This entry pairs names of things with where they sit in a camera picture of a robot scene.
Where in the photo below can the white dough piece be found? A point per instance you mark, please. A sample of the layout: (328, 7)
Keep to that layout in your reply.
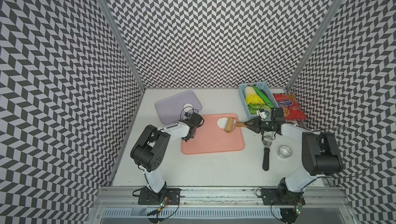
(222, 122)

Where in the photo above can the red snack bag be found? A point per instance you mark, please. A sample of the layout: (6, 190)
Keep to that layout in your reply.
(291, 108)

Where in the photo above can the lavender tray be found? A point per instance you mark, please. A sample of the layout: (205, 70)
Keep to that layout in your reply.
(171, 109)

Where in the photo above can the round white dough disc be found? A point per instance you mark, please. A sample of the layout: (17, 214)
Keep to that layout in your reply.
(188, 106)

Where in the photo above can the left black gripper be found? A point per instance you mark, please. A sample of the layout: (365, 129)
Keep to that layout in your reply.
(188, 137)

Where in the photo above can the wooden dough roller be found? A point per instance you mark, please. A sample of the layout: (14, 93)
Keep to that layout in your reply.
(232, 124)

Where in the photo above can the green lettuce leaf toy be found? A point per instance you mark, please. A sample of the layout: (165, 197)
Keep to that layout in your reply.
(253, 108)

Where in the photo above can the black handled scraper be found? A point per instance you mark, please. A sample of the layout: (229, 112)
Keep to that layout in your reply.
(267, 139)

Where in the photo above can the pink tray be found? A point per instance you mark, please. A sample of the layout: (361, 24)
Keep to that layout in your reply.
(210, 138)

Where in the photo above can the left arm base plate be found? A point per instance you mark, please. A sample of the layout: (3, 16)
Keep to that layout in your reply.
(148, 197)

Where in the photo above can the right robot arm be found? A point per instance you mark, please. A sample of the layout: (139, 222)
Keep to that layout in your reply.
(320, 155)

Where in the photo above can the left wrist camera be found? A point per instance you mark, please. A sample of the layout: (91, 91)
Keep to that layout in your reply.
(188, 115)

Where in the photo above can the green cucumber toy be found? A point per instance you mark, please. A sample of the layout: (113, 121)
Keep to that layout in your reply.
(264, 97)

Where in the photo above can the light blue plastic basket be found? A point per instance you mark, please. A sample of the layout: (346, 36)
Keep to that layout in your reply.
(260, 85)

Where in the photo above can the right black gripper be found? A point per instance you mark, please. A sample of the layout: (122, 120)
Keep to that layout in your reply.
(256, 125)

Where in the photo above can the yellow napa cabbage toy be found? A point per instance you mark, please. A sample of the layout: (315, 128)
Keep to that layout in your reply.
(251, 96)

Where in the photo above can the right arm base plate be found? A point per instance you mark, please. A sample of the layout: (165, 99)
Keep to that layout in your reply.
(271, 195)

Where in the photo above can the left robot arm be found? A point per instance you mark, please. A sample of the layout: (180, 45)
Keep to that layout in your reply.
(150, 148)

